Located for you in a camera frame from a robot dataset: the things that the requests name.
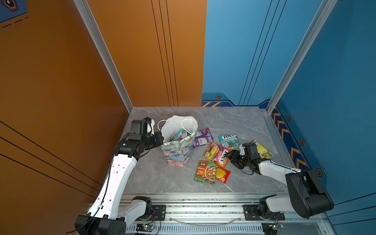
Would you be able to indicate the yellow green snack packet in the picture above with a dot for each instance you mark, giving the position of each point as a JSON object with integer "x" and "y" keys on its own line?
{"x": 263, "y": 152}

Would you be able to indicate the red snack packet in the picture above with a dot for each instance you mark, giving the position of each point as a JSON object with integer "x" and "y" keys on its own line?
{"x": 222, "y": 174}

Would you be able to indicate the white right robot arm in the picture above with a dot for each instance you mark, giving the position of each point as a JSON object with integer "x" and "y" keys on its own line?
{"x": 307, "y": 195}

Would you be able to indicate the aluminium rail frame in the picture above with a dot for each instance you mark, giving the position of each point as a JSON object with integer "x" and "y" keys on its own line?
{"x": 219, "y": 214}

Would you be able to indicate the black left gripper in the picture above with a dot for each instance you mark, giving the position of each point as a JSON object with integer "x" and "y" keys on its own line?
{"x": 159, "y": 138}

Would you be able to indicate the teal Fox's cherry candy bag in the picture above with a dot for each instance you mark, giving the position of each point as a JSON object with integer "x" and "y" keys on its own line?
{"x": 230, "y": 141}

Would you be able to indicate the left aluminium corner post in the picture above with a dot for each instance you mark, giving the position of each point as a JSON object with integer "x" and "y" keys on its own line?
{"x": 95, "y": 33}

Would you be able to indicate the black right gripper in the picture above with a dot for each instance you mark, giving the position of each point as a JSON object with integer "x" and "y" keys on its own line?
{"x": 233, "y": 156}

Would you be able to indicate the teal Fox's mint candy bag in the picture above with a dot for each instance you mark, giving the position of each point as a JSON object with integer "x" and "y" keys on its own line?
{"x": 181, "y": 134}

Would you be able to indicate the left green circuit board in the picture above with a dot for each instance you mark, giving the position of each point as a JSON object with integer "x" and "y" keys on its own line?
{"x": 145, "y": 228}

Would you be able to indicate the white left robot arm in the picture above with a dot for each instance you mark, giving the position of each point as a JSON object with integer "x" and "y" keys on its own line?
{"x": 102, "y": 217}

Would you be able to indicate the right circuit board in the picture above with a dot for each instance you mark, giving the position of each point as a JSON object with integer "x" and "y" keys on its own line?
{"x": 271, "y": 229}

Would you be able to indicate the right aluminium corner post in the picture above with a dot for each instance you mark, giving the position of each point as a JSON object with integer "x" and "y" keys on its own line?
{"x": 313, "y": 30}

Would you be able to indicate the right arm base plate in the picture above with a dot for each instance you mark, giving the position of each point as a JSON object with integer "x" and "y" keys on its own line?
{"x": 251, "y": 212}

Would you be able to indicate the floral paper gift bag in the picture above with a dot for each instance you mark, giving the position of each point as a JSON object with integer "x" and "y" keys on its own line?
{"x": 177, "y": 153}

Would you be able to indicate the green noodle snack packet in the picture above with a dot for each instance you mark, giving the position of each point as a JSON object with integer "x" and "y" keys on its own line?
{"x": 206, "y": 172}

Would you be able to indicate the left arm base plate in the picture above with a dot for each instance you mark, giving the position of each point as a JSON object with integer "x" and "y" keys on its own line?
{"x": 158, "y": 211}

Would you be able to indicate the aluminium corner post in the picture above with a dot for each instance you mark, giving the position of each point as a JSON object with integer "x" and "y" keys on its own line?
{"x": 95, "y": 33}
{"x": 313, "y": 30}

